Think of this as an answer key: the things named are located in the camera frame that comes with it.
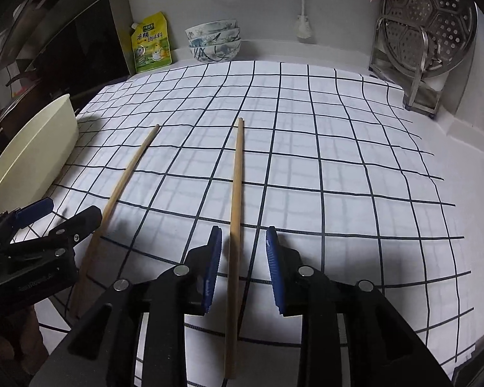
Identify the wooden chopstick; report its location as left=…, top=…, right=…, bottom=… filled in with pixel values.
left=69, top=124, right=162, bottom=319
left=224, top=118, right=245, bottom=379

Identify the person's left hand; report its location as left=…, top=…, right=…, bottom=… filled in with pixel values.
left=0, top=306, right=49, bottom=386

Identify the cream oval basin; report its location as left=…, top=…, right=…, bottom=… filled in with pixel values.
left=0, top=94, right=79, bottom=214

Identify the white black checkered cloth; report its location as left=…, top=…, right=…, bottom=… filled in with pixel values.
left=17, top=60, right=475, bottom=386

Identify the dark cooking pot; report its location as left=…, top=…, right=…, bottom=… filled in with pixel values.
left=0, top=70, right=51, bottom=154

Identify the bottom floral porcelain bowl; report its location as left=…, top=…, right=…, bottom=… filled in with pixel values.
left=189, top=39, right=242, bottom=63

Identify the floral porcelain bowl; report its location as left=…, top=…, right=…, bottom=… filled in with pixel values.
left=189, top=39, right=242, bottom=63
left=185, top=18, right=237, bottom=40
left=189, top=27, right=240, bottom=48

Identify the black range hood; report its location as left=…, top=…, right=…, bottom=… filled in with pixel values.
left=0, top=0, right=135, bottom=103

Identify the middle floral porcelain bowl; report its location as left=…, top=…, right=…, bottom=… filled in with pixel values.
left=189, top=27, right=240, bottom=48

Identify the yellow seasoning pouch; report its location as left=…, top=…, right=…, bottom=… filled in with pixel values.
left=131, top=11, right=172, bottom=74

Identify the top floral porcelain bowl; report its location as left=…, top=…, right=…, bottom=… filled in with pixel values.
left=185, top=18, right=237, bottom=40

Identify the white hanging brush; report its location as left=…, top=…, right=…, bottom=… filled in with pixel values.
left=295, top=0, right=312, bottom=40

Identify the round steel steamer plate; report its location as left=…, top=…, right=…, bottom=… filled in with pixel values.
left=382, top=0, right=478, bottom=78

